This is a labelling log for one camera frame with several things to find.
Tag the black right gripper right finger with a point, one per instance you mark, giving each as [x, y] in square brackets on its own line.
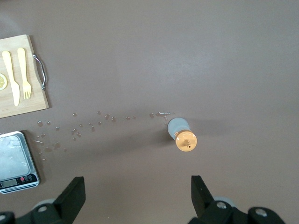
[202, 200]

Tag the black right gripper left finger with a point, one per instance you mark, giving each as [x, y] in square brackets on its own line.
[70, 198]

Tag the translucent sauce bottle orange cap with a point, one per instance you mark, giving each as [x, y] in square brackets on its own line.
[187, 141]

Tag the silver digital kitchen scale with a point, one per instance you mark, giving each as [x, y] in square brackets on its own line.
[14, 158]

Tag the wooden cutting board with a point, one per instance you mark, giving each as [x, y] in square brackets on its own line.
[35, 100]

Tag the yellow plastic fork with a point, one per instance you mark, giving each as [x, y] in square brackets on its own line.
[24, 74]

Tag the yellow plastic knife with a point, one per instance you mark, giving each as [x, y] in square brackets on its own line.
[12, 79]

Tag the dried lemon slice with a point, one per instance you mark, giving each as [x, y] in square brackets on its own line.
[2, 81]

